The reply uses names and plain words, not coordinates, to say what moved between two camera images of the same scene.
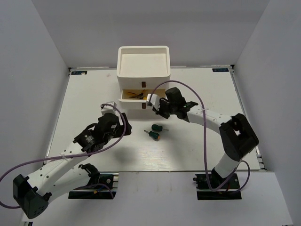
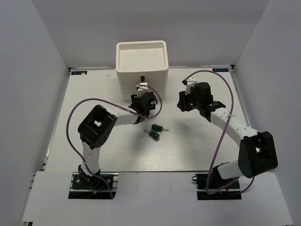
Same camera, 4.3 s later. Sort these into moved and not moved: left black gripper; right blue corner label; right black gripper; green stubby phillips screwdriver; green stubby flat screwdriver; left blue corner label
Moved: right black gripper; left black gripper
Not moved: green stubby phillips screwdriver; left blue corner label; green stubby flat screwdriver; right blue corner label
